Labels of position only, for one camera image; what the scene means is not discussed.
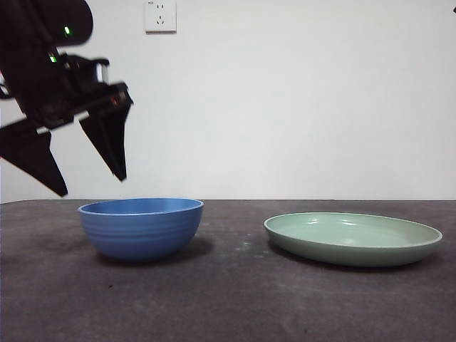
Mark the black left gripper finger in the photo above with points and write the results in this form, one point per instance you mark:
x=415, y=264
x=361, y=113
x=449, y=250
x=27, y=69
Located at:
x=32, y=153
x=108, y=142

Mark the blue ribbed bowl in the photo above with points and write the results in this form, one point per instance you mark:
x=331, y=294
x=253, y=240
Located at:
x=140, y=235

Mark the green shallow plate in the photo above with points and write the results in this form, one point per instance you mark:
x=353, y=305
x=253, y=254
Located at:
x=352, y=249

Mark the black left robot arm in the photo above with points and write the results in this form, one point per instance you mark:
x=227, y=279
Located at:
x=25, y=53

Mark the white wall socket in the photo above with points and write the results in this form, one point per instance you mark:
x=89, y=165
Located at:
x=160, y=21

